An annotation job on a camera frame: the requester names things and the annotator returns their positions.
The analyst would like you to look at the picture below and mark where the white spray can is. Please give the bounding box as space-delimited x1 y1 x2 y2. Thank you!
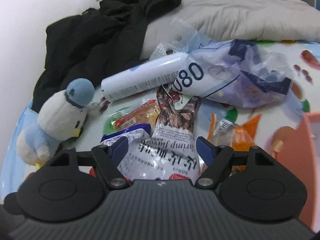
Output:
101 53 188 102

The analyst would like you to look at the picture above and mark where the black jacket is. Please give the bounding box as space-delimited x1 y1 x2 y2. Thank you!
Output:
32 0 181 112

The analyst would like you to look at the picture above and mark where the white shrimp flavor snack bag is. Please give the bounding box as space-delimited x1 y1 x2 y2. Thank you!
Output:
118 86 201 182

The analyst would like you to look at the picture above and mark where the green clear snack pack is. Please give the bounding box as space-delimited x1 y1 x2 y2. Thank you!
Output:
104 99 160 134

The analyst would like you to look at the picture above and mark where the grey quilt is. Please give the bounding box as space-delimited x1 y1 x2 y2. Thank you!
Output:
140 0 319 60

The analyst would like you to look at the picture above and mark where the translucent blue snack bag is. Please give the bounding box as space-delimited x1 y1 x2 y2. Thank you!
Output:
150 19 292 108

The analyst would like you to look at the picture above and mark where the pink cardboard box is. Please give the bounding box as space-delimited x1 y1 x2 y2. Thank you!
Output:
272 112 319 232

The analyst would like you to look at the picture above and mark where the white blue plush penguin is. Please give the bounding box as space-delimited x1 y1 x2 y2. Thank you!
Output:
16 78 95 167

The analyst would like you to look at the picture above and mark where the orange wrapped snack pack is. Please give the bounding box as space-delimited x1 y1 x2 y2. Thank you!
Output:
206 113 263 176

